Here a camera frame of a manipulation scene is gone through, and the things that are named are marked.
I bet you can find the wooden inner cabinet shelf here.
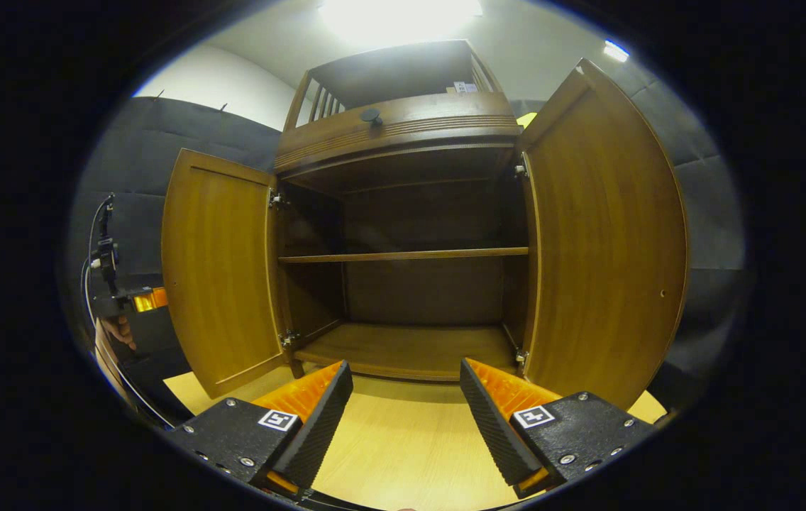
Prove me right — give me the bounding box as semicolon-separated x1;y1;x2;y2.
277;246;530;265

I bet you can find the wooden double-door shoe cabinet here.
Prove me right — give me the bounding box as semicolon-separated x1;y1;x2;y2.
160;39;691;412

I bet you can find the black backdrop cloth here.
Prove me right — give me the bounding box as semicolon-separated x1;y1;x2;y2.
70;75;748;427

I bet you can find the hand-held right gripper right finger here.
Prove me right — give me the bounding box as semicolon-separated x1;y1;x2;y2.
460;358;656;500

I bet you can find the white cable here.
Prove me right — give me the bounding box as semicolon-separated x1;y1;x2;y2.
82;202;177;428

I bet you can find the large ceiling light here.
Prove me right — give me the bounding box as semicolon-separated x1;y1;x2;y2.
318;0;483;43

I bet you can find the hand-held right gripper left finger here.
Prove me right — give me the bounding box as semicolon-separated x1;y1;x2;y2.
164;361;354;501

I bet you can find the wooden cabinet door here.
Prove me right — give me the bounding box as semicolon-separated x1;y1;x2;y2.
520;58;691;412
160;148;289;400

